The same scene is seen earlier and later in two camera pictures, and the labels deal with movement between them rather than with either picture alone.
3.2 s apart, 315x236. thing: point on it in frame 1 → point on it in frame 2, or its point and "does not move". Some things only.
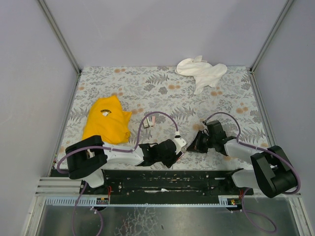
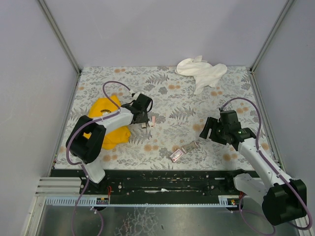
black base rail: (164, 183) does not move
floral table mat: (163, 103) does not move
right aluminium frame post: (252, 76) does not move
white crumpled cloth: (204, 74) does not move
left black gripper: (171, 152) → (141, 117)
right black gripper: (200, 141) → (213, 129)
